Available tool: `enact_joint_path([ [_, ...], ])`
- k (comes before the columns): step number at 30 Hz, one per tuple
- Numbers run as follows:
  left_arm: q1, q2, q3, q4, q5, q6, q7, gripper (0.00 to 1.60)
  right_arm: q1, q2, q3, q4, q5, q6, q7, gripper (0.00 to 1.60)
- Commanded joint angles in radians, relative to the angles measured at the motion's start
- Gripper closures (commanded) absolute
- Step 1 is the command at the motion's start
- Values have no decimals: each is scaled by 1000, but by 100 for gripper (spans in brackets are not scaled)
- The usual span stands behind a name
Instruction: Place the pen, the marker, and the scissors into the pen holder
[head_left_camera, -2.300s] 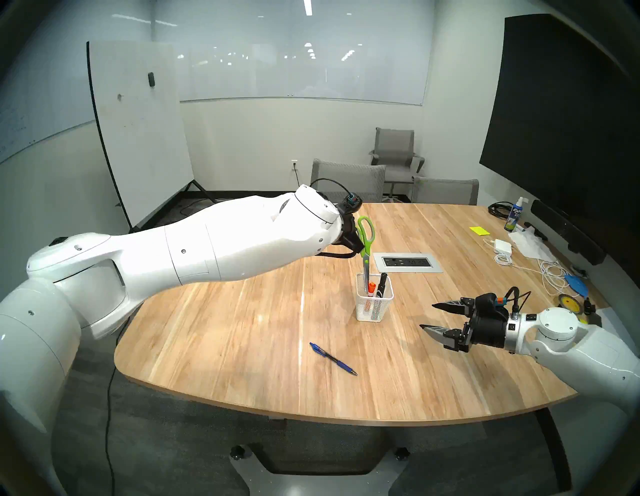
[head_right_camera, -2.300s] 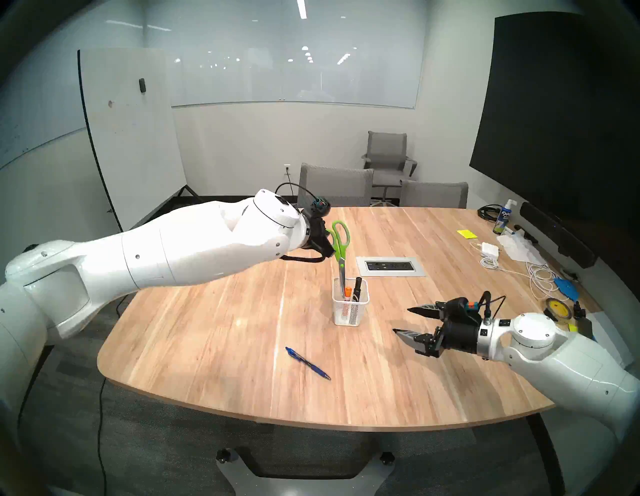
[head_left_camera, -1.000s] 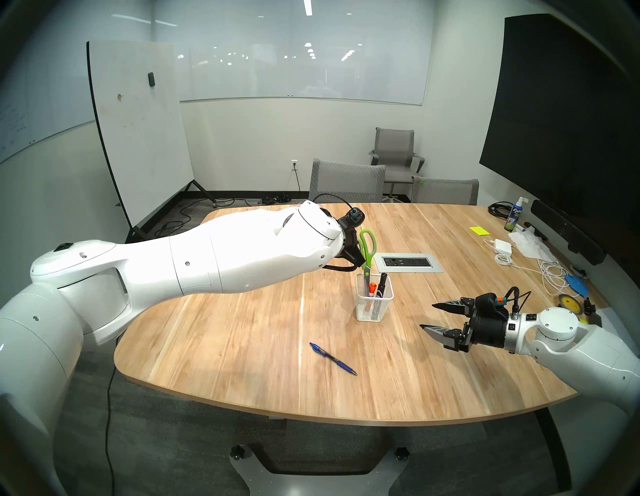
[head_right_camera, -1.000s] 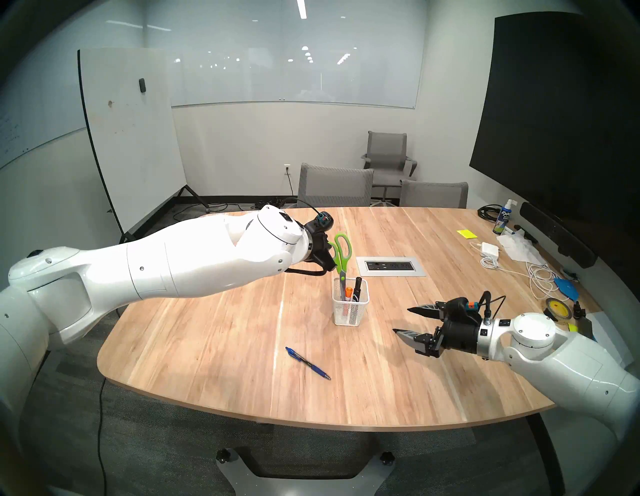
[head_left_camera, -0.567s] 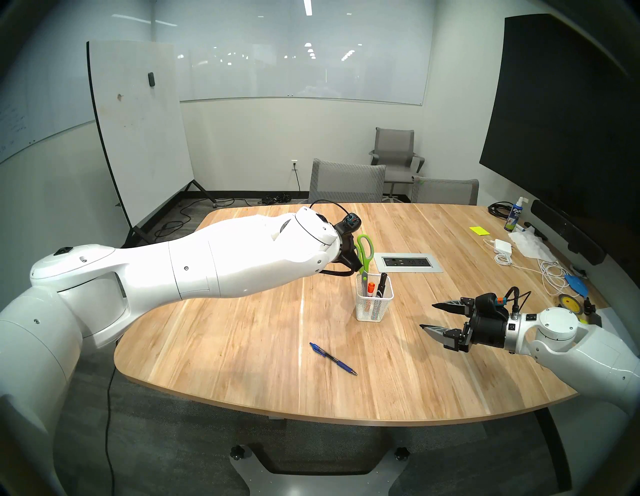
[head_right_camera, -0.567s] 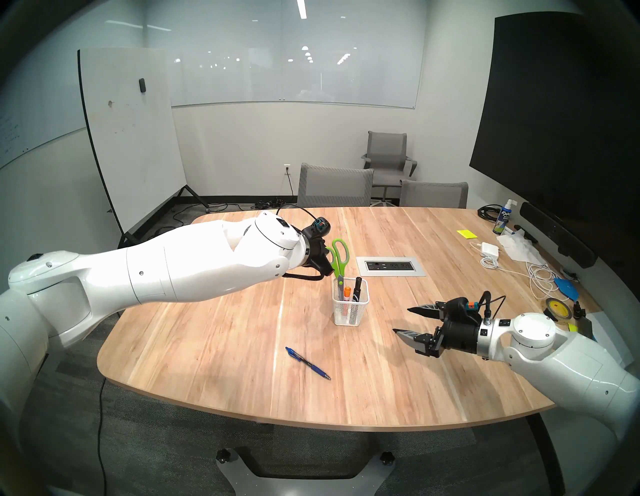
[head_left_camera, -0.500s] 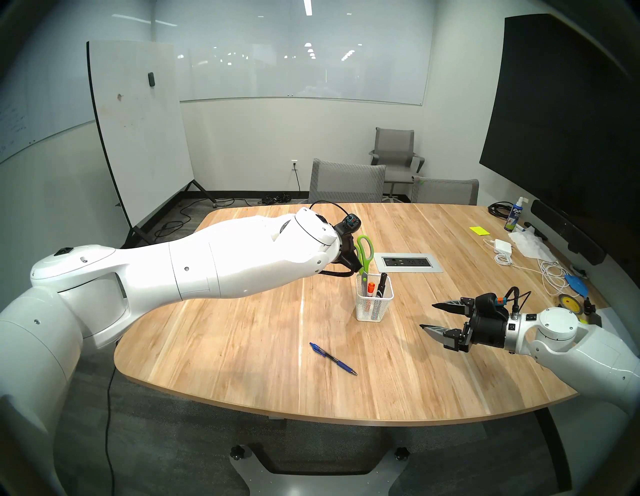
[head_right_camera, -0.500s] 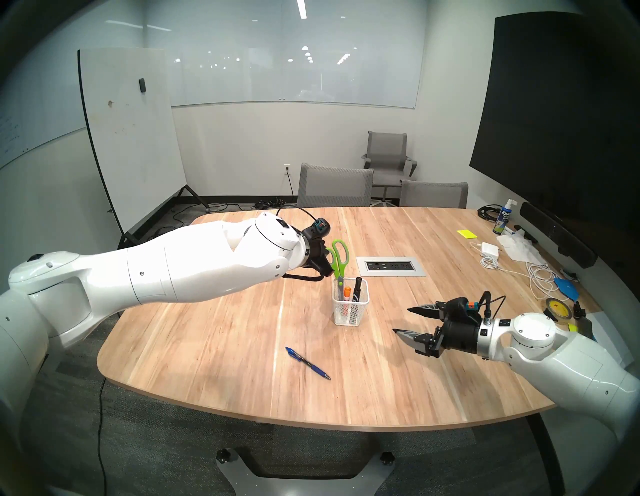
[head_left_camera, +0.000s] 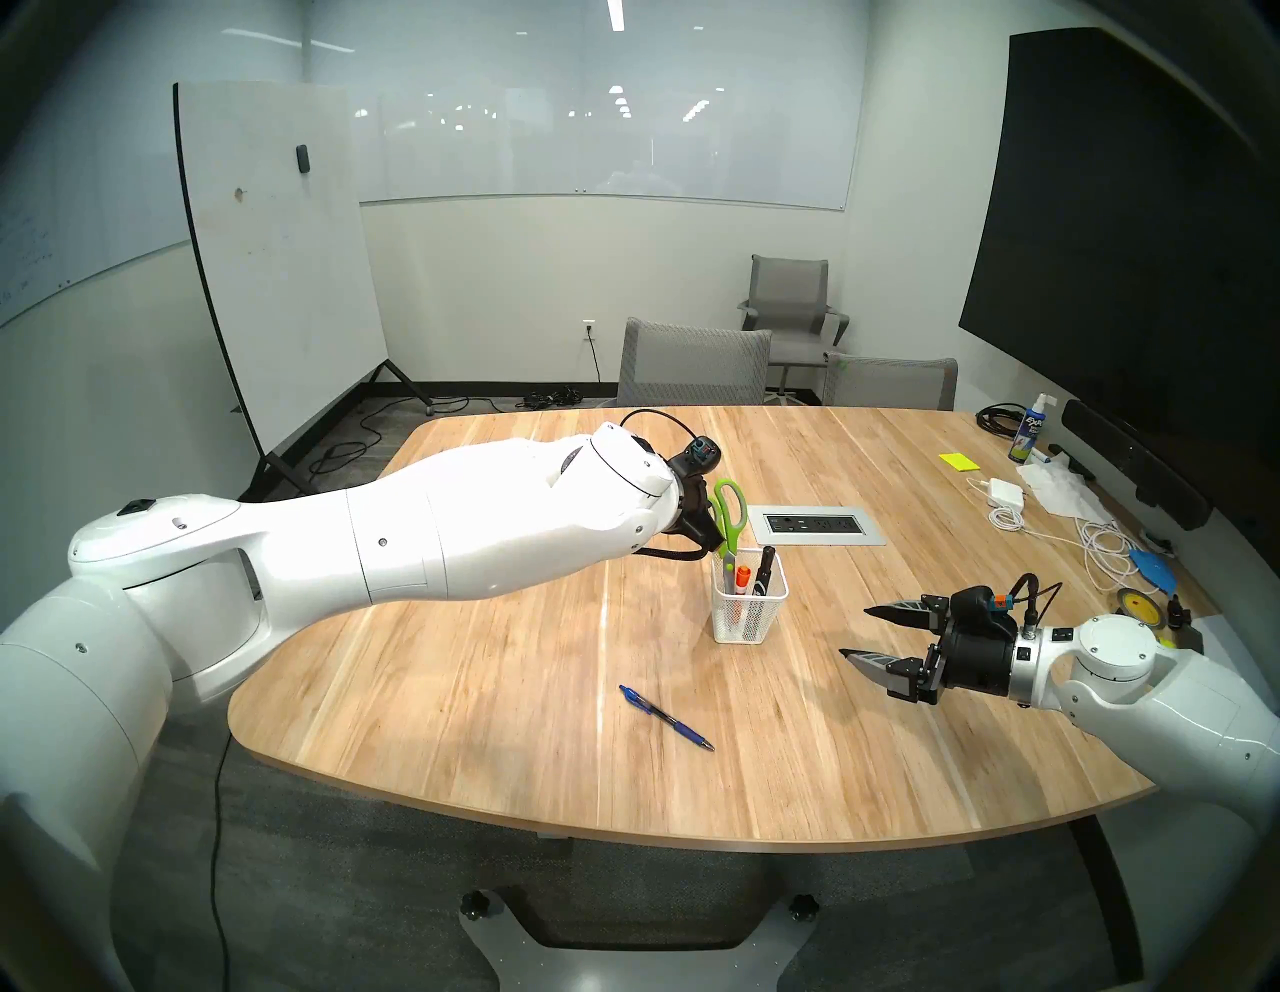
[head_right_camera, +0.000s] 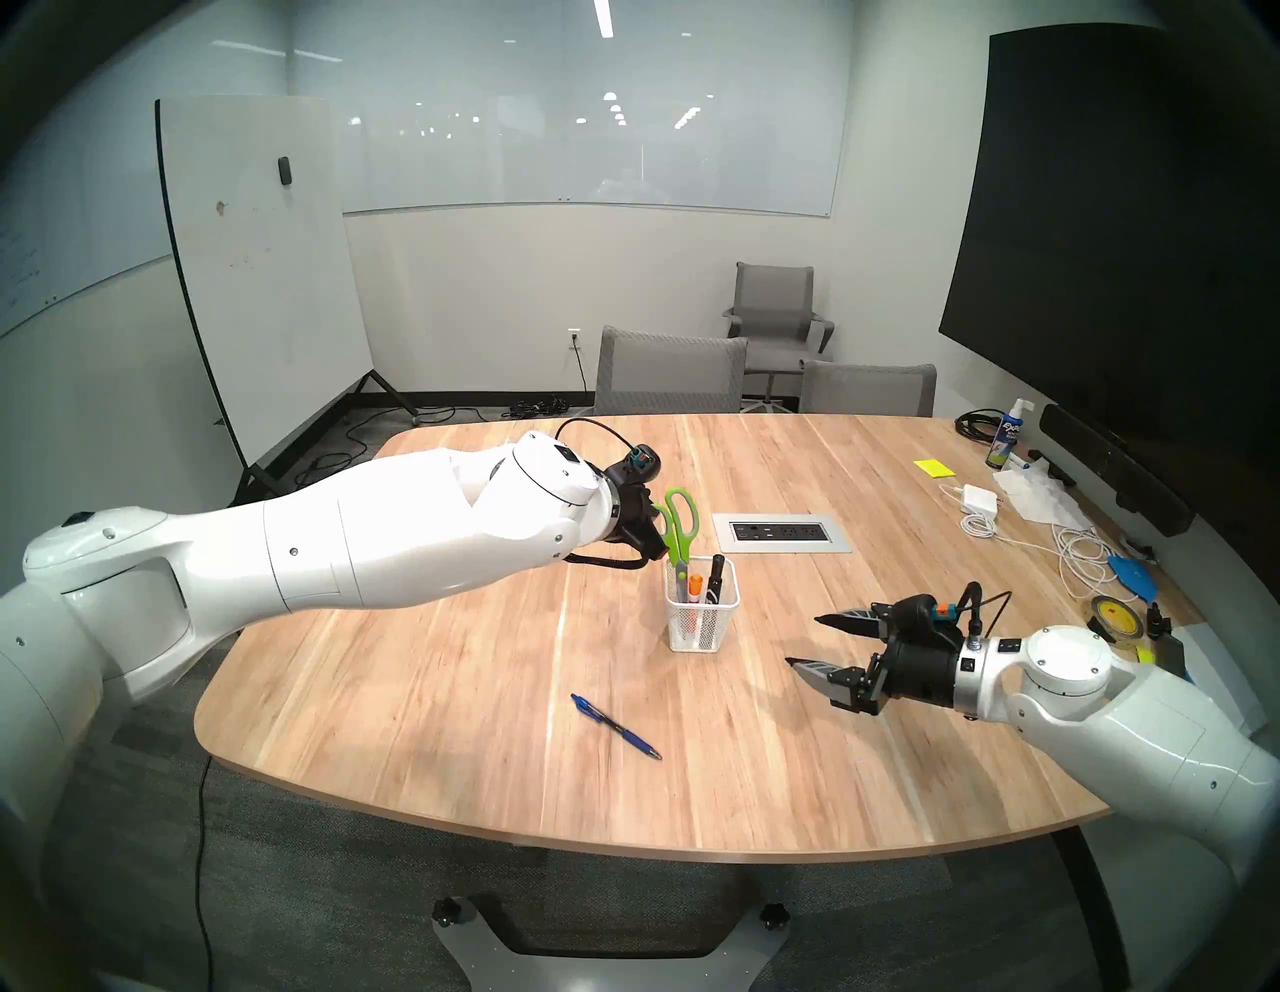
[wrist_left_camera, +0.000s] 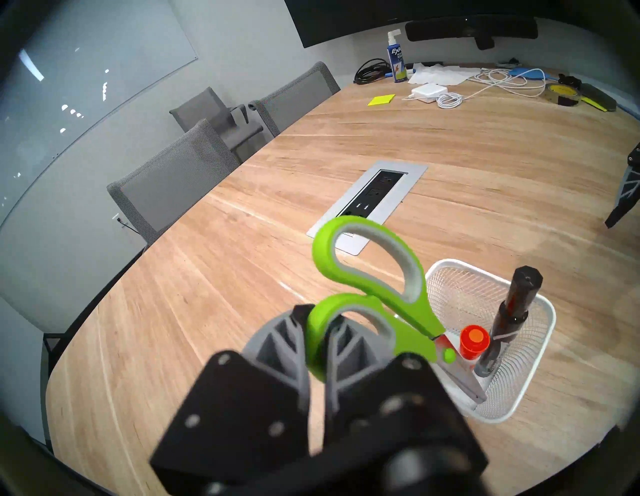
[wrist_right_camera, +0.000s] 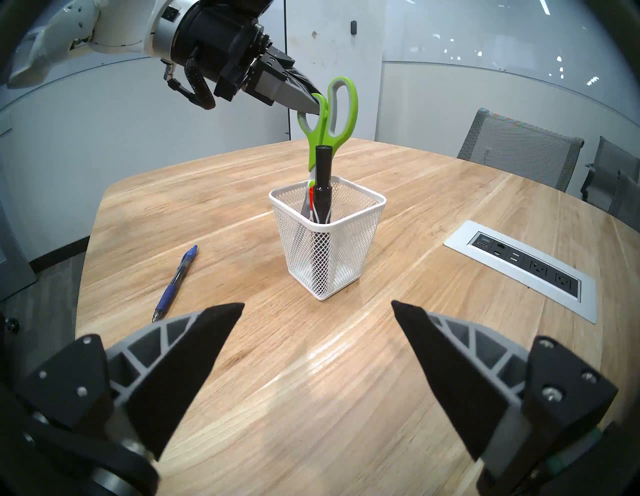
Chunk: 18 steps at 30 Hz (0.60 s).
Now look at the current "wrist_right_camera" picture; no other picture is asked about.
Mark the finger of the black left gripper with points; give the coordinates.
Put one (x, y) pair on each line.
(280, 90)
(305, 82)

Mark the orange white dry-erase marker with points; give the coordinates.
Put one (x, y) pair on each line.
(311, 199)

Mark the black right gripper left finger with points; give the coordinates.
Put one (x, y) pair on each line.
(175, 370)

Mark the white mesh pen holder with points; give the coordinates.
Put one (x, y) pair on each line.
(350, 250)

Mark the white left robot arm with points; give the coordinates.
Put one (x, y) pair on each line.
(100, 30)

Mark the blue ballpoint pen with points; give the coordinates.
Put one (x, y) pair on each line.
(172, 290)

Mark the grey table power outlet panel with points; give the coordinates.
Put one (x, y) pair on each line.
(465, 240)

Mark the rolling whiteboard on stand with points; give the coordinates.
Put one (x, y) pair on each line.
(340, 55)

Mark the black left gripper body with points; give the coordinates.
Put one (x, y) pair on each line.
(225, 45)

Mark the grey mesh-back chair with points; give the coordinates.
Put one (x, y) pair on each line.
(627, 205)
(520, 150)

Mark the black permanent marker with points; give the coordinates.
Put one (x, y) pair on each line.
(322, 170)

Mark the grey armrest swivel chair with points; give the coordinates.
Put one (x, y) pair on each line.
(615, 160)

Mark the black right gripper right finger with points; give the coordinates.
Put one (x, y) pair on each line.
(460, 380)

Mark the wall mounted glass whiteboard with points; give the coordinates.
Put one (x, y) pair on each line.
(500, 35)

